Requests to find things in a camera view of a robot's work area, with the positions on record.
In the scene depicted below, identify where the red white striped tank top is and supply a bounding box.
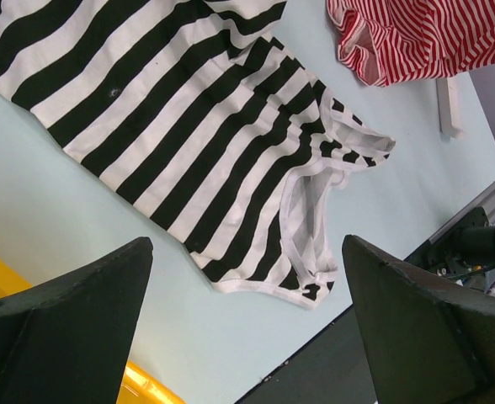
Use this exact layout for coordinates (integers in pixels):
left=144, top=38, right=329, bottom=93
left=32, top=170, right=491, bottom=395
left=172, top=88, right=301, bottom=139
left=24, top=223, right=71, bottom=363
left=327, top=1, right=495, bottom=87

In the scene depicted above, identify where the black white striped tank top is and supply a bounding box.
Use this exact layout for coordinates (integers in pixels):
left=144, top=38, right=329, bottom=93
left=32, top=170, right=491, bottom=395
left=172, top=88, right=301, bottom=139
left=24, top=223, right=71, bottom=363
left=0, top=1, right=394, bottom=309

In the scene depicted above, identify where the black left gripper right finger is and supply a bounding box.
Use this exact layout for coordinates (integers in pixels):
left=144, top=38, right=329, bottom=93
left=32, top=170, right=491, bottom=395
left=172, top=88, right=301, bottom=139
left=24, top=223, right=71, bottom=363
left=342, top=235, right=495, bottom=403

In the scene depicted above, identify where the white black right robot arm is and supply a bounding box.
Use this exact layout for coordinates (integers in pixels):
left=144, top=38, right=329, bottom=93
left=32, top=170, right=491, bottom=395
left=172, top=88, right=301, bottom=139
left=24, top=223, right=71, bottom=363
left=342, top=208, right=495, bottom=403

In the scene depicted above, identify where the yellow plastic bin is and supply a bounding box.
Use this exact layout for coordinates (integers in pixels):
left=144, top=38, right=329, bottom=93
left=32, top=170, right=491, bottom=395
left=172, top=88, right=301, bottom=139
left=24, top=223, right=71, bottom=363
left=0, top=260, right=184, bottom=404

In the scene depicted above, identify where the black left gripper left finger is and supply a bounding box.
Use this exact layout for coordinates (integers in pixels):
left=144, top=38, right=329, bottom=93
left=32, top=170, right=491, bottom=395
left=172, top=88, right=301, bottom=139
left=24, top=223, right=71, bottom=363
left=0, top=237, right=153, bottom=403

